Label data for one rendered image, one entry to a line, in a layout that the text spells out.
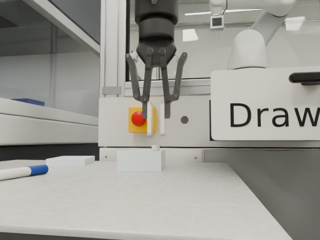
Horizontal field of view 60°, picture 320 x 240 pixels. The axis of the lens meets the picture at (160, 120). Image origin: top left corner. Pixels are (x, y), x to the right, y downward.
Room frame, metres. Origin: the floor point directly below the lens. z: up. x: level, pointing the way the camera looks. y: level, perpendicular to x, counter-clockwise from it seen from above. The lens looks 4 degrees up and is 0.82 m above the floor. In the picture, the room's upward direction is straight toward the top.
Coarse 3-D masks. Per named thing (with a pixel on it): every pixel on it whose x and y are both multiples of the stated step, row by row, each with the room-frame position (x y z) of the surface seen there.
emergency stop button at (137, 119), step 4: (136, 112) 0.73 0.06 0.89; (140, 112) 0.72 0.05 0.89; (132, 116) 0.73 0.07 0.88; (136, 116) 0.72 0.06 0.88; (140, 116) 0.72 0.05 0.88; (132, 120) 0.73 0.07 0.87; (136, 120) 0.72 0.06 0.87; (140, 120) 0.72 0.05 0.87; (144, 120) 0.72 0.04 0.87; (136, 124) 0.73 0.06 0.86; (140, 124) 0.72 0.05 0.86
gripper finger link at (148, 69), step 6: (150, 48) 0.55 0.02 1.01; (150, 54) 0.55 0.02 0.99; (150, 60) 0.56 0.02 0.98; (150, 66) 0.56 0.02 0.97; (150, 72) 0.56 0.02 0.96; (144, 78) 0.56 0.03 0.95; (150, 78) 0.57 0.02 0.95; (144, 84) 0.56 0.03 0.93; (150, 84) 0.58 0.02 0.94; (144, 90) 0.56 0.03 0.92; (144, 96) 0.56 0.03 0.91; (144, 102) 0.57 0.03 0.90
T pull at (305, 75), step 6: (294, 72) 0.38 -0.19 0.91; (300, 72) 0.37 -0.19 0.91; (306, 72) 0.37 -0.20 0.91; (312, 72) 0.37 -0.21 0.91; (318, 72) 0.37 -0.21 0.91; (294, 78) 0.38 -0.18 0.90; (300, 78) 0.37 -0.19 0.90; (306, 78) 0.37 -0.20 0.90; (312, 78) 0.37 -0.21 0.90; (318, 78) 0.37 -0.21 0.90; (306, 84) 0.40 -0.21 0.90; (312, 84) 0.40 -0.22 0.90; (318, 84) 0.40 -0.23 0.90
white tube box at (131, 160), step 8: (120, 152) 0.52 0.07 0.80; (128, 152) 0.52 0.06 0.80; (136, 152) 0.52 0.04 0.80; (144, 152) 0.52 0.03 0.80; (152, 152) 0.52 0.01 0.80; (160, 152) 0.52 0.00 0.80; (120, 160) 0.52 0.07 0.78; (128, 160) 0.52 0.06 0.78; (136, 160) 0.52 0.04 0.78; (144, 160) 0.52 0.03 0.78; (152, 160) 0.52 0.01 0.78; (160, 160) 0.52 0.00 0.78; (120, 168) 0.52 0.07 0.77; (128, 168) 0.52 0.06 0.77; (136, 168) 0.52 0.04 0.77; (144, 168) 0.52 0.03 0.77; (152, 168) 0.52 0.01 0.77; (160, 168) 0.52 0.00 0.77
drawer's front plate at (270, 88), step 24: (216, 72) 0.43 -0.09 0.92; (240, 72) 0.42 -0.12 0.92; (264, 72) 0.42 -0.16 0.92; (288, 72) 0.41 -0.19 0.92; (216, 96) 0.43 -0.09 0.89; (240, 96) 0.42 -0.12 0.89; (264, 96) 0.42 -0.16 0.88; (288, 96) 0.41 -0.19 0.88; (312, 96) 0.40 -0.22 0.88; (216, 120) 0.43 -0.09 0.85; (240, 120) 0.42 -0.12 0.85; (264, 120) 0.42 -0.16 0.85
